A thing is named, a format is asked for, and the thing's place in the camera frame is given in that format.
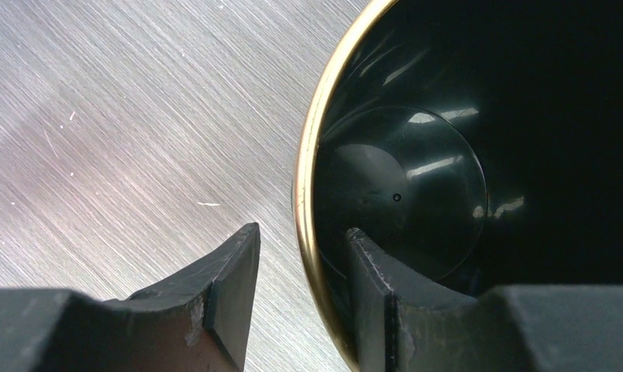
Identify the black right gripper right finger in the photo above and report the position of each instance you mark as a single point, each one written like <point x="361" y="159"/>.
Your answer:
<point x="404" y="321"/>

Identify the dark blue gold-rimmed trash bin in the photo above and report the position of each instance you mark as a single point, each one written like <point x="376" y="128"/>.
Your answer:
<point x="480" y="143"/>

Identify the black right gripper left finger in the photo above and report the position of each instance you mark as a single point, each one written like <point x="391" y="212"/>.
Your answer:
<point x="197" y="319"/>

